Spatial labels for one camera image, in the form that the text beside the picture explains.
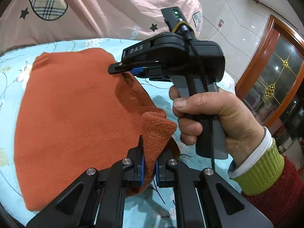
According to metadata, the orange knit sweater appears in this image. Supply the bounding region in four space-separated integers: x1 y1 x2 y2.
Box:
14 48 180 211

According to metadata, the right forearm red sleeve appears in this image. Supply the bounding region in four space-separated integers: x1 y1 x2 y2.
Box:
227 127 304 228

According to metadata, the person's right hand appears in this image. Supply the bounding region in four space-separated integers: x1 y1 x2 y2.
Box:
169 86 265 166

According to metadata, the light blue floral quilt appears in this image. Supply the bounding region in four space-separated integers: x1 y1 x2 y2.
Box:
1 38 241 227

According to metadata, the wooden glass door cabinet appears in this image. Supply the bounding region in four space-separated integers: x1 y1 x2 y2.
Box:
235 14 304 148

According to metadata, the pink plaid-heart duvet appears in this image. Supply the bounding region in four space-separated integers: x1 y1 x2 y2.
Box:
1 0 203 52

